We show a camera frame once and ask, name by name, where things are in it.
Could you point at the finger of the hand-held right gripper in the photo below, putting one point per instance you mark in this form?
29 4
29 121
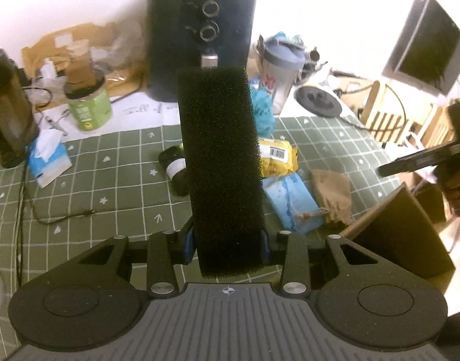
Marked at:
410 161

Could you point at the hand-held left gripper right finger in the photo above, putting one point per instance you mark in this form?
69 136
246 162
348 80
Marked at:
264 248

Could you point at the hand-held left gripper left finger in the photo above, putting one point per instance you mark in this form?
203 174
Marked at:
188 247

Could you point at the light blue soft packet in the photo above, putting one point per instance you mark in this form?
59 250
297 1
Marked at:
290 199

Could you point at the brown cardboard box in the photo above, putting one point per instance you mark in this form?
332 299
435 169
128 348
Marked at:
403 233

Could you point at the yellow snack packet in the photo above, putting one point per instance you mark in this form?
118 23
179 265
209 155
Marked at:
278 161

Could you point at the black foam sponge block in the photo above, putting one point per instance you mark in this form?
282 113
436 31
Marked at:
218 158

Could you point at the person's right hand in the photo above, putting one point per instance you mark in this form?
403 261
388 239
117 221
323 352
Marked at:
459 197

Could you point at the flat computer monitor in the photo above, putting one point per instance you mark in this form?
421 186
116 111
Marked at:
433 52

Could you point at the black bottle with white label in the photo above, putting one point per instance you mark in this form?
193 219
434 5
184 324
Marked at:
169 156

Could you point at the black round kettle base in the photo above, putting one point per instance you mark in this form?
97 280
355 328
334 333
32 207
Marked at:
320 101

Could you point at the green checkered tablecloth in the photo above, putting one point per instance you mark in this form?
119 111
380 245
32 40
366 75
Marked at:
102 180

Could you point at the blue bath loofah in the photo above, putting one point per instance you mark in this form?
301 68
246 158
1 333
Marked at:
263 109

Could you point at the white paper sheet with writing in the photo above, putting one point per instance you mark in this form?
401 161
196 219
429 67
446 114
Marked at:
139 114

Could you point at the grey lidded shaker bottle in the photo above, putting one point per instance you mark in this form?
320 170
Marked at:
282 82

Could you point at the blue tissue pack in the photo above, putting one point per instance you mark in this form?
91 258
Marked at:
45 167

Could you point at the green tin can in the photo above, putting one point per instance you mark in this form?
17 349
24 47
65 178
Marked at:
89 111

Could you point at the crinkled clear plastic bag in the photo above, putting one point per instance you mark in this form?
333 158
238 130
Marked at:
286 37

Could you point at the grey pen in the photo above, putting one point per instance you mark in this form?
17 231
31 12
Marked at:
56 123

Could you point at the black air fryer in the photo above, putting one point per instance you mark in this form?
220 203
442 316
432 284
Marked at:
169 45

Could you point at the clear jar with brown powder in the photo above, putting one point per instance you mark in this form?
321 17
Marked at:
81 67

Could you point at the dark electric kettle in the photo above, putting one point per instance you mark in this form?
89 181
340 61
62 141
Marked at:
8 112

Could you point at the small white bottle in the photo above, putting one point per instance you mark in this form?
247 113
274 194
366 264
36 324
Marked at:
49 69

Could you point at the open cardboard box with labels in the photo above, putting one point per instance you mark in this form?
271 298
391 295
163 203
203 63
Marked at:
45 45

